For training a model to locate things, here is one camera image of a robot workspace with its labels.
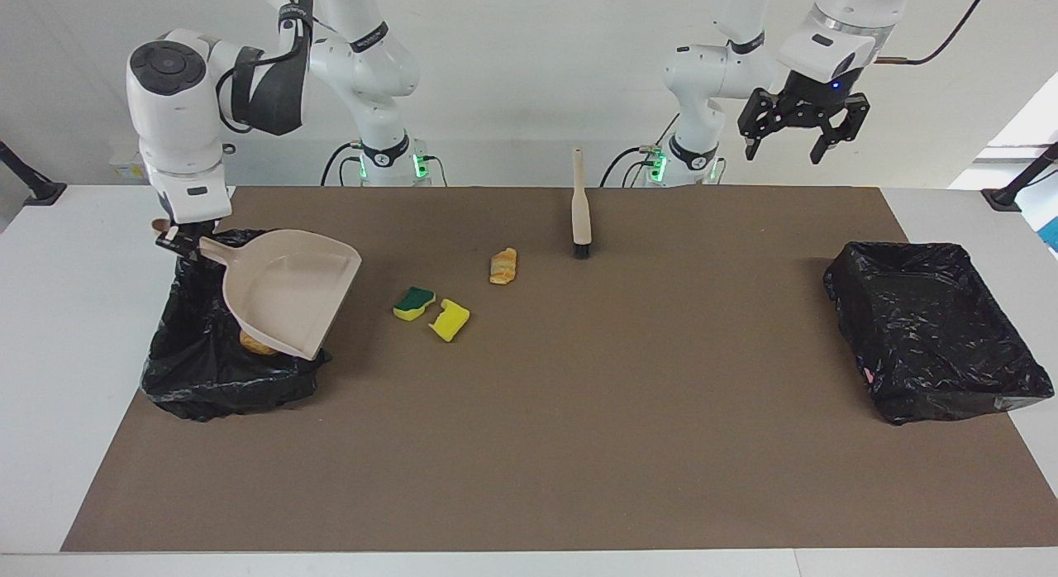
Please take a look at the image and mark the brown table mat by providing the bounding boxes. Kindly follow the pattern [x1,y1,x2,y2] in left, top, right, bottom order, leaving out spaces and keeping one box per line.
[60,186,1058,553]

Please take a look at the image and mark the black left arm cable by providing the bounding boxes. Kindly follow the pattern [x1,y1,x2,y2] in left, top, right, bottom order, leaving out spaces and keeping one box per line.
[875,0,994,67]

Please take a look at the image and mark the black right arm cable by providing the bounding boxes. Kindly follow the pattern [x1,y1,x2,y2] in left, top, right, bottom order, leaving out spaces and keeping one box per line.
[215,0,319,136]

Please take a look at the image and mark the black bag lined bin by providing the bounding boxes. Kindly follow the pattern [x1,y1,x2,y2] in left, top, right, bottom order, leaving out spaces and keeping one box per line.
[141,228,333,422]

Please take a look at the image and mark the beige plastic dustpan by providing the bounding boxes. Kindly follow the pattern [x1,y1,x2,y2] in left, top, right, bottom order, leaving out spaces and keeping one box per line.
[151,218,363,362]

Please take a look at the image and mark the green and yellow sponge piece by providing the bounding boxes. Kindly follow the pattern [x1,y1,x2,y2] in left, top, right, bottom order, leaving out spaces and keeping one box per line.
[393,286,436,322]

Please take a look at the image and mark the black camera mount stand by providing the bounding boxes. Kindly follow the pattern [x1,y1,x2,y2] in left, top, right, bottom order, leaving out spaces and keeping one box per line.
[0,139,67,207]
[982,141,1058,212]

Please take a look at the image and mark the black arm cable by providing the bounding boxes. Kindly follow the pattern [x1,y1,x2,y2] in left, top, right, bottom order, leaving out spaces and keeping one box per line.
[875,0,994,67]
[215,0,319,136]

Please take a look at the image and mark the black bag bin pink tag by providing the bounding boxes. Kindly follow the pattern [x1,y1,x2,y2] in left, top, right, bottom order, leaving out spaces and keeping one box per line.
[823,241,1056,427]

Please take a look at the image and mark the beige hand brush black bristles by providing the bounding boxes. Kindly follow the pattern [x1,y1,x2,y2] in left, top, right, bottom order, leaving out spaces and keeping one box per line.
[570,147,593,260]

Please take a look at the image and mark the white wall socket box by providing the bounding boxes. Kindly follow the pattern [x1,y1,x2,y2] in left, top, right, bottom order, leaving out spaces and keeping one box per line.
[107,151,154,181]

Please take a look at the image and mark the notched yellow sponge piece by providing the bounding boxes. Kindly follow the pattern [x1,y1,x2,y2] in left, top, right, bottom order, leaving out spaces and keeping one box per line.
[428,298,471,343]

